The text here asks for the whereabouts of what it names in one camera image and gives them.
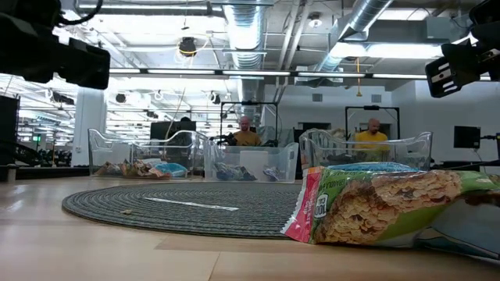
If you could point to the white round ceiling sensor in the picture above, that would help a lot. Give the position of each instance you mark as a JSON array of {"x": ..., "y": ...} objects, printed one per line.
[{"x": 315, "y": 21}]

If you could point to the white label strip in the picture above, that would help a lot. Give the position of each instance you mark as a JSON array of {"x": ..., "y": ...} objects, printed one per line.
[{"x": 191, "y": 204}]

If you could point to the light blue granola bar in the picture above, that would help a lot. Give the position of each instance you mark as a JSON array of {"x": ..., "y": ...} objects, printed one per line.
[
  {"x": 371, "y": 166},
  {"x": 166, "y": 169},
  {"x": 180, "y": 170}
]

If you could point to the black wall screen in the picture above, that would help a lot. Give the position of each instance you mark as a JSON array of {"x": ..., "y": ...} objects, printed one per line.
[{"x": 466, "y": 136}]

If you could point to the gray wall vent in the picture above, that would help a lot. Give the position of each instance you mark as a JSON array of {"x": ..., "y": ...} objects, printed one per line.
[
  {"x": 376, "y": 98},
  {"x": 317, "y": 97}
]

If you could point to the dark blue granola bar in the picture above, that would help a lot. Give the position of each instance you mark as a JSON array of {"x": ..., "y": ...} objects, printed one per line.
[
  {"x": 226, "y": 171},
  {"x": 247, "y": 175}
]

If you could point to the person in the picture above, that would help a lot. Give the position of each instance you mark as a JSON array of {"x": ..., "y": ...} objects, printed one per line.
[
  {"x": 247, "y": 138},
  {"x": 371, "y": 136},
  {"x": 185, "y": 119}
]

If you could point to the tall black panel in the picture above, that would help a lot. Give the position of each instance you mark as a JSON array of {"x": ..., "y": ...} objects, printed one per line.
[{"x": 9, "y": 125}]

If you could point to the long white light bar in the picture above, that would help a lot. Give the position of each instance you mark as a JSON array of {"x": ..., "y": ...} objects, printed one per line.
[{"x": 254, "y": 73}]

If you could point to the black ceiling device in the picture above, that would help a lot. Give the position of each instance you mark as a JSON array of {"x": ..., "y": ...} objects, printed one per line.
[{"x": 187, "y": 46}]

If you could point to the small tan crumb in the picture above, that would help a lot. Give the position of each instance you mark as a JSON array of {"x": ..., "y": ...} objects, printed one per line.
[{"x": 126, "y": 212}]

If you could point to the green red granola bar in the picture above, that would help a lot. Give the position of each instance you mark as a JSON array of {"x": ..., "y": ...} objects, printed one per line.
[{"x": 371, "y": 207}]

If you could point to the large clear plastic bin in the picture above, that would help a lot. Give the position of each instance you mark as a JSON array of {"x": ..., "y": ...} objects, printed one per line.
[
  {"x": 410, "y": 152},
  {"x": 109, "y": 148}
]

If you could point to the green exit sign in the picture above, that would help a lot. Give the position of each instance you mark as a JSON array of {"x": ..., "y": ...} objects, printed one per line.
[{"x": 37, "y": 138}]

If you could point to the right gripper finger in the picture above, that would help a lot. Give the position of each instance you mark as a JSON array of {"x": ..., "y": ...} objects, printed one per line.
[
  {"x": 433, "y": 74},
  {"x": 476, "y": 58}
]

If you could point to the round gray woven placemat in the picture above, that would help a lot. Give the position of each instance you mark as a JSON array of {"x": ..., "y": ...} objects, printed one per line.
[{"x": 195, "y": 222}]

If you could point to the small clear plastic bin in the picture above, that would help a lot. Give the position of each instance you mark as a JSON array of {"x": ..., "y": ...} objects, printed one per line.
[{"x": 273, "y": 156}]

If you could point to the black background robot arm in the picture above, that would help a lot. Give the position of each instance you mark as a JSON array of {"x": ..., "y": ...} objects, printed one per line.
[{"x": 222, "y": 140}]

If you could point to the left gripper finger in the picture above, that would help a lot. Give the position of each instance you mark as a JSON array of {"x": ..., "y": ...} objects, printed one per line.
[
  {"x": 86, "y": 66},
  {"x": 27, "y": 50}
]

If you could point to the black background rig frame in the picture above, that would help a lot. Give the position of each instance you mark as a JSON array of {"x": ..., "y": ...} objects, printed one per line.
[
  {"x": 250, "y": 103},
  {"x": 371, "y": 107}
]

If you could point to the white square pillar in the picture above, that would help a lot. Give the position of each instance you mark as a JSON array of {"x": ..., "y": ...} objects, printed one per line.
[{"x": 90, "y": 117}]

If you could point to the silver ribbed air duct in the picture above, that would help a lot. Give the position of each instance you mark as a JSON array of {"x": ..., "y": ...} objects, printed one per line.
[{"x": 246, "y": 31}]

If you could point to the black background desk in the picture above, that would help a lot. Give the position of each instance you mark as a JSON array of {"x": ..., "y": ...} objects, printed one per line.
[{"x": 468, "y": 164}]

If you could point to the black desk monitor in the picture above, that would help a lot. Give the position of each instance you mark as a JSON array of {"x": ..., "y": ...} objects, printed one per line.
[{"x": 164, "y": 129}]

